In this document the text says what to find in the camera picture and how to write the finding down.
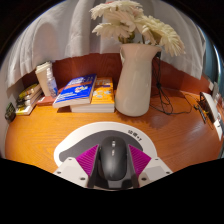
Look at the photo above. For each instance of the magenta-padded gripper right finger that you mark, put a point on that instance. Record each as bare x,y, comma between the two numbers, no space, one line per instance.
155,168

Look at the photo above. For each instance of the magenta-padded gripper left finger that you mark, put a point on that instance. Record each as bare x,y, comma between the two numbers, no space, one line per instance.
71,170

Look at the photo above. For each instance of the black computer mouse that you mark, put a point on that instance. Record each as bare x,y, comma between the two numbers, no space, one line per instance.
112,158

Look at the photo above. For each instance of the white and grey mouse pad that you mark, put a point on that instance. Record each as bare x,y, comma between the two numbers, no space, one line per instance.
93,131

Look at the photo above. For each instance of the red flat book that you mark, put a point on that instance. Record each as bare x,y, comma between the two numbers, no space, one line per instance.
46,100

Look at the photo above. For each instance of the yellow and white book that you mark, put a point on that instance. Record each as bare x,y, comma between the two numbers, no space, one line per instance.
29,108

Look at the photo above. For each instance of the thick black book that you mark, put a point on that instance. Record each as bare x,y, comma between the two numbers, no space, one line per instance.
28,102

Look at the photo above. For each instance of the orange cover book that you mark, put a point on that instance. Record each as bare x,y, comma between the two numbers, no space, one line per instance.
101,95

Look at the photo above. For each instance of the white flat electronic device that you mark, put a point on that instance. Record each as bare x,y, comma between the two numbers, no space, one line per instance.
209,105

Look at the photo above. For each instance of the dark green-lined mug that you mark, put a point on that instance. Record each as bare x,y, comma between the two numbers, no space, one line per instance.
10,112

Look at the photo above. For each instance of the thin black book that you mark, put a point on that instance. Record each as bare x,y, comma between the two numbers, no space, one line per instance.
28,97

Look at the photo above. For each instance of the clear spray bottle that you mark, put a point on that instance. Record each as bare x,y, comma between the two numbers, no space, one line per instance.
52,85

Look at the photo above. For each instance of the white ceramic vase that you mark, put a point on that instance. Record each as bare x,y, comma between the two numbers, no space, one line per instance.
135,83

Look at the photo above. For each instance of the yellow cover book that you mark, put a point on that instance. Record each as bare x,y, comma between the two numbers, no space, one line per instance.
28,90

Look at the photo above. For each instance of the cream tumbler with lid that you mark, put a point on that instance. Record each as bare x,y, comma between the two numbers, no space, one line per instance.
41,78

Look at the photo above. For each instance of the white pleated curtain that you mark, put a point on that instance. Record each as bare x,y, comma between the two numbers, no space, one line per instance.
60,30

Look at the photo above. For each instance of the white daisy flower bunch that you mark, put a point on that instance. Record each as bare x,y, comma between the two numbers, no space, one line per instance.
126,20

